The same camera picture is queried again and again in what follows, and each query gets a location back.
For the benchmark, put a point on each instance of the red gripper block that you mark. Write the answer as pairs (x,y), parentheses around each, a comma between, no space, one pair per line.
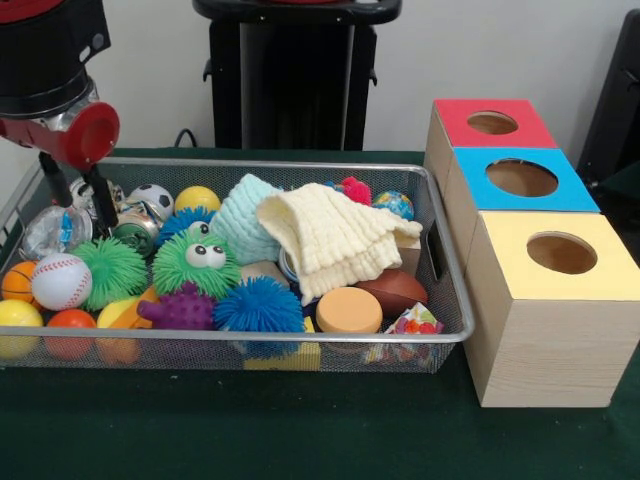
(85,135)

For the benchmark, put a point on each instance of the clear plastic bottle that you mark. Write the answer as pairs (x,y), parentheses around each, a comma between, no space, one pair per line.
(50,235)

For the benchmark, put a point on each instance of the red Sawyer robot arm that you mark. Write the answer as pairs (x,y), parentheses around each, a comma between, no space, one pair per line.
(45,50)

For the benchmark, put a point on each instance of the clear mesh bin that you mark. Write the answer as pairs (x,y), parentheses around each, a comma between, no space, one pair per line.
(300,350)

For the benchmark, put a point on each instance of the wooden box with three holes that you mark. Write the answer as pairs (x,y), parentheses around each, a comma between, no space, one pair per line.
(540,330)

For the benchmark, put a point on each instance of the green spiky ball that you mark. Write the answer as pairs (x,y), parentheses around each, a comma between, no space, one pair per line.
(110,272)

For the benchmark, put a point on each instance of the white baseball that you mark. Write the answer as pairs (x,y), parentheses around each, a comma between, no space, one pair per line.
(60,282)

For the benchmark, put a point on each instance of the yellow ball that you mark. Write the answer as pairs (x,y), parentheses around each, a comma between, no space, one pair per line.
(198,199)

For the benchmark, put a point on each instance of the green fuzzy ball with eyes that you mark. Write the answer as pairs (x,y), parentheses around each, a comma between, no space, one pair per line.
(178,275)

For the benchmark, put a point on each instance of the purple spiky ball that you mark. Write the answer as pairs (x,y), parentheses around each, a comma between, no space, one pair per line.
(180,308)

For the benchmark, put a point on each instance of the mint green knitted cloth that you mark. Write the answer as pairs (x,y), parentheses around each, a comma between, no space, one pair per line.
(245,220)

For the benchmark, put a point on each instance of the blue spiky ball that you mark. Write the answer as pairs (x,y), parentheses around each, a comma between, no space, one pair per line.
(258,308)

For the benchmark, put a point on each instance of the pale yellow knitted cloth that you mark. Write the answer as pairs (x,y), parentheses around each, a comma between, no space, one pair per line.
(335,240)

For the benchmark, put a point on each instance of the dark green table cloth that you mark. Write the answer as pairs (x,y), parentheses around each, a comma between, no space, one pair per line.
(200,430)

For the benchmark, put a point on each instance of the orange round disc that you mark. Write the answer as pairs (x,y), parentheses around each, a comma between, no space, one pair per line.
(349,310)

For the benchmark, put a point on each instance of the small brown football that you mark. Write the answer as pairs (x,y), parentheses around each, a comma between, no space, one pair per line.
(393,292)

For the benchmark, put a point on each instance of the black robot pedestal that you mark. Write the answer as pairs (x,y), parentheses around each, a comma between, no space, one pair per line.
(290,90)

